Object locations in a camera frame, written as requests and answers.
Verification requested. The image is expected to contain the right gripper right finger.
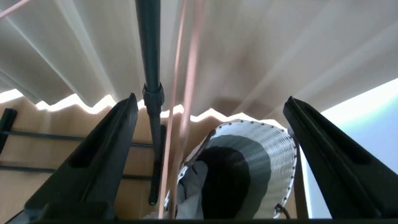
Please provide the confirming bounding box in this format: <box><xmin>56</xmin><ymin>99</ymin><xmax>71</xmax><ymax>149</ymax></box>
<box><xmin>282</xmin><ymin>95</ymin><xmax>398</xmax><ymax>219</ymax></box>

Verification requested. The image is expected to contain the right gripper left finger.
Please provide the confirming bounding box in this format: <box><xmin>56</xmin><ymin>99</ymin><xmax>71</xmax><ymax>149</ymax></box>
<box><xmin>24</xmin><ymin>92</ymin><xmax>139</xmax><ymax>220</ymax></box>

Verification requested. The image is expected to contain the white laundry basket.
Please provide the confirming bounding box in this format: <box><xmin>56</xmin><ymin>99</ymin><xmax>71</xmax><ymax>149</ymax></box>
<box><xmin>164</xmin><ymin>119</ymin><xmax>298</xmax><ymax>220</ymax></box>

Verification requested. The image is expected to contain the black clothes rack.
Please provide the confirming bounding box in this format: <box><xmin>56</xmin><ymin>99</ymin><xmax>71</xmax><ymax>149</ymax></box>
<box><xmin>0</xmin><ymin>0</ymin><xmax>167</xmax><ymax>207</ymax></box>

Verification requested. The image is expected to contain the pale grey garment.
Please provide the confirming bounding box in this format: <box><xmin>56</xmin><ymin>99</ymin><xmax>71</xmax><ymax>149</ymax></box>
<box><xmin>146</xmin><ymin>160</ymin><xmax>210</xmax><ymax>220</ymax></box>

